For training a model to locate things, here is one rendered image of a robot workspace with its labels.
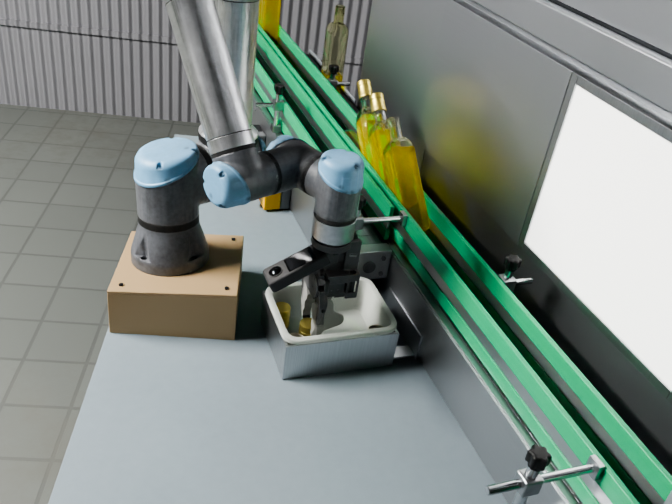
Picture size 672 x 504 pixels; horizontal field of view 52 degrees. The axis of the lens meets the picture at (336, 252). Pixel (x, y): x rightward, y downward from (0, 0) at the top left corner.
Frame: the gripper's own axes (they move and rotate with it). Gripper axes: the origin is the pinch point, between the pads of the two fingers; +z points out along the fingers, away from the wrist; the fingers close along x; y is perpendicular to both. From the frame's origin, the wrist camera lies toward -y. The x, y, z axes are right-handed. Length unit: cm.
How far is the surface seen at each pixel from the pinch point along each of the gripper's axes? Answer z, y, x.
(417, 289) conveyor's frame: -7.1, 21.0, -1.2
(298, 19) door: 15, 79, 266
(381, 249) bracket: -8.0, 18.7, 12.0
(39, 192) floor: 81, -55, 205
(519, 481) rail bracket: -16, 10, -52
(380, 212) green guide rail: -12.0, 21.0, 19.9
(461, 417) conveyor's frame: 3.1, 20.6, -25.1
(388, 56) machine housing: -28, 43, 73
